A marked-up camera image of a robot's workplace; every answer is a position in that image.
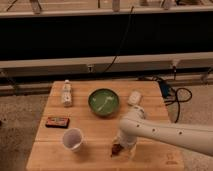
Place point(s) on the small white bottle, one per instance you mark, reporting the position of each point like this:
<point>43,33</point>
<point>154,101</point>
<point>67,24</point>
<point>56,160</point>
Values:
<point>66,95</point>

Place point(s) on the white plastic cup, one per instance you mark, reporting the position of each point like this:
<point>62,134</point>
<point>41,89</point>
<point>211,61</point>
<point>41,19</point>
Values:
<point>73,139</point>

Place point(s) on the green bowl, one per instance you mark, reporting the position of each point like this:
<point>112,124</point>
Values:
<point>103,102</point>

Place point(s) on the white sponge block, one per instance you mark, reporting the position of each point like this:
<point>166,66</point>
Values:
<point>134,98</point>

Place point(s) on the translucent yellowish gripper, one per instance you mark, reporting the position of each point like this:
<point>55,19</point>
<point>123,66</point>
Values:
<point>129,153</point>

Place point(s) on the red and black box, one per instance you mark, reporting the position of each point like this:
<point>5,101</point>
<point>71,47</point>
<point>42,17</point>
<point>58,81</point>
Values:
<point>57,122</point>

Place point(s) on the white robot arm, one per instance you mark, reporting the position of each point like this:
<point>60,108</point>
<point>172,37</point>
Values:
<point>133,124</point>

